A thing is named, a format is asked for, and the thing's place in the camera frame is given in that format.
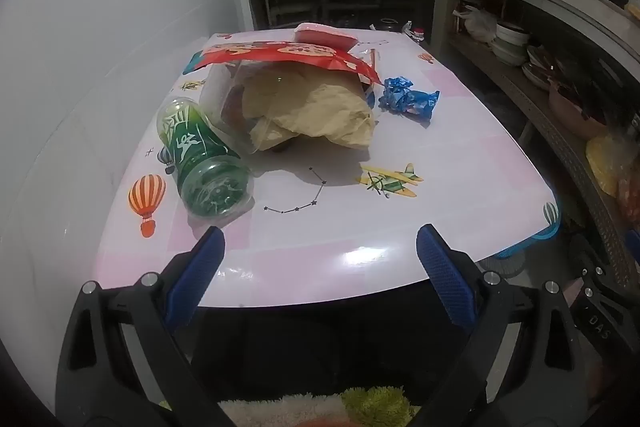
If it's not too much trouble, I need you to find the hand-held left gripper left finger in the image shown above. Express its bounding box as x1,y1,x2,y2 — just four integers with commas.
56,226,226,427

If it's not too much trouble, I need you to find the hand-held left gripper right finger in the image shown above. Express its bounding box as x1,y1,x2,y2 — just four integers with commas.
405,223,591,427

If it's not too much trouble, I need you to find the blue plastic basket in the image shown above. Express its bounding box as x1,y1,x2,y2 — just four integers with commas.
480,224,563,279

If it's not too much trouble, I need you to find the clear plastic container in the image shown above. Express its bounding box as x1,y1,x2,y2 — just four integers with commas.
199,59,381,154

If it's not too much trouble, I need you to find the clear plastic wrapper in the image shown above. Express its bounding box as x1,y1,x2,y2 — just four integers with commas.
350,48,382,72

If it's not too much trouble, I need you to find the red snack bag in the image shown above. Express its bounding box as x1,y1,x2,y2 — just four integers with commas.
192,43,383,86

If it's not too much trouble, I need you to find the red snack can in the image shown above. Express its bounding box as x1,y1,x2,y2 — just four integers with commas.
294,22,360,50

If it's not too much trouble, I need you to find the green plastic bottle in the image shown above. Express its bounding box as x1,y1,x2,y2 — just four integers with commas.
156,97,253,223

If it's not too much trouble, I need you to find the red food bag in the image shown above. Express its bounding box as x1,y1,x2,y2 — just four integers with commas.
617,172,640,223

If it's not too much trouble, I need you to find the pink printed tablecloth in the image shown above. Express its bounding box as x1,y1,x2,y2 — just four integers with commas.
95,29,563,308

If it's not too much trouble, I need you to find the fluffy green white garment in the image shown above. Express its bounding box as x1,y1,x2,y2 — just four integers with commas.
160,386,421,427

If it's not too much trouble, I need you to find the yellow bag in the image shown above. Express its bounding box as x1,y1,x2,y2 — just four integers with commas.
585,134,631,198

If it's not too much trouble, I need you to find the patterned lower shelf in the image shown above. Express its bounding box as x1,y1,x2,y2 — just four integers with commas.
450,32,640,288

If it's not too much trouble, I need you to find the crumpled blue wrapper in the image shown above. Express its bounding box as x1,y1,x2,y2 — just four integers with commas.
377,76,441,124

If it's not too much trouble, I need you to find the brown paper bag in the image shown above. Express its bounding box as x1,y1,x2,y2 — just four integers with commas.
242,69,376,152

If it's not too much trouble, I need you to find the pink basin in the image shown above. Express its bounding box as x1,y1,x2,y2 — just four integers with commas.
547,77,608,138

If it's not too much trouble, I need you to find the stack of plates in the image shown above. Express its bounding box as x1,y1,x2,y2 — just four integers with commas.
522,44,556,90

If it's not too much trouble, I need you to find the stack of white bowls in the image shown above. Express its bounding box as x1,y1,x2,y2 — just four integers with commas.
490,22,531,66

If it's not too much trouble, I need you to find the white plastic bag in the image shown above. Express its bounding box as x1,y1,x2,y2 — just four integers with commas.
452,4,498,44

